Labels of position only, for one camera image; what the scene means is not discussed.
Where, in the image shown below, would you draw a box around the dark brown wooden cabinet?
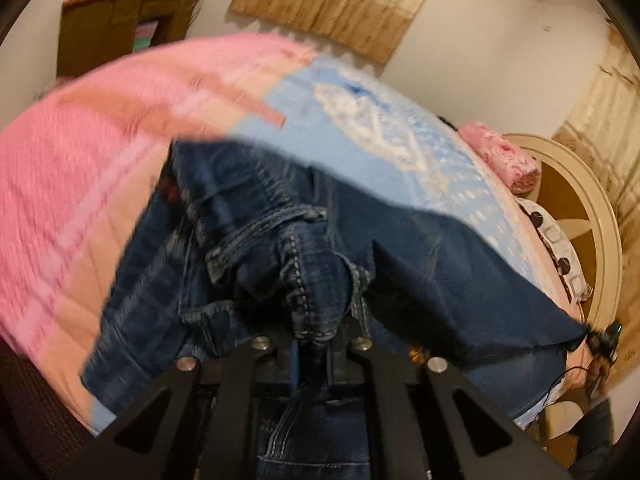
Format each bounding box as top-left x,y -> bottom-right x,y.
55,0 -> 200,78

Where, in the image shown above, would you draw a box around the white black patterned pillow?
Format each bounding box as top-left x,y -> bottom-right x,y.
516,198 -> 592,304

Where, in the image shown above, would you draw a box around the pink floral pillow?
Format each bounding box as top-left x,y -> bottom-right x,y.
458,122 -> 540,195

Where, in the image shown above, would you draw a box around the cream round wooden headboard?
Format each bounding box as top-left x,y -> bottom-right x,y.
506,133 -> 623,330

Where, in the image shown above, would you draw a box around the pink and blue bedspread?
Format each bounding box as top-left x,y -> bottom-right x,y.
1,32 -> 582,434

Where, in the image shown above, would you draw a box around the dark blue denim jeans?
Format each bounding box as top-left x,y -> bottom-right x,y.
81,141 -> 586,479

